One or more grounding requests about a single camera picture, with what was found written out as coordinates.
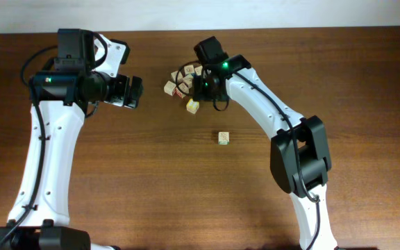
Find yellow letter wooden block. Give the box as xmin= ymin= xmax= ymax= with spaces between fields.
xmin=186 ymin=99 xmax=200 ymax=115

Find teal sided picture block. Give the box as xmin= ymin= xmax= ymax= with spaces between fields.
xmin=218 ymin=131 xmax=230 ymax=144

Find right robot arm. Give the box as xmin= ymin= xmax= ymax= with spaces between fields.
xmin=194 ymin=55 xmax=338 ymax=249

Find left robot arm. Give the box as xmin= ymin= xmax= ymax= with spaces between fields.
xmin=0 ymin=28 xmax=143 ymax=249

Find top right green sided block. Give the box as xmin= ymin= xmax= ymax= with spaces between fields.
xmin=194 ymin=66 xmax=203 ymax=76

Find center picture wooden block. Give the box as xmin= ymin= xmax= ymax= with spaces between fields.
xmin=183 ymin=74 xmax=194 ymax=89

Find top blue sided block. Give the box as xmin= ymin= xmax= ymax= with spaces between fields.
xmin=183 ymin=65 xmax=195 ymax=76

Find upper left picture block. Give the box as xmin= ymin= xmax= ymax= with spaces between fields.
xmin=171 ymin=71 xmax=183 ymax=83

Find red edged picture block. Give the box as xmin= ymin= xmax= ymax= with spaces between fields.
xmin=175 ymin=83 xmax=189 ymax=99

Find leftmost plain wooden block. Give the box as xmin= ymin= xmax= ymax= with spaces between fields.
xmin=164 ymin=81 xmax=177 ymax=96

